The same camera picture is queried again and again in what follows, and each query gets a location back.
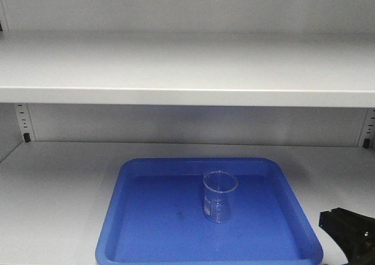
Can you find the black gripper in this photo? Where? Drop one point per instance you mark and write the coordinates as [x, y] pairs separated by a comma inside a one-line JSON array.
[[352, 232]]

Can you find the clear glass beaker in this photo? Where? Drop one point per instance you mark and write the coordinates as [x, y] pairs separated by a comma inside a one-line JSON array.
[[218, 195]]

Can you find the grey cabinet upper shelf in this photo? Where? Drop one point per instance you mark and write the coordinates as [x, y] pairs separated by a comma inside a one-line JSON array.
[[187, 69]]

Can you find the blue plastic tray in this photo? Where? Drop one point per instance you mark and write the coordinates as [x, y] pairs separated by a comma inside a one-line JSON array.
[[156, 216]]

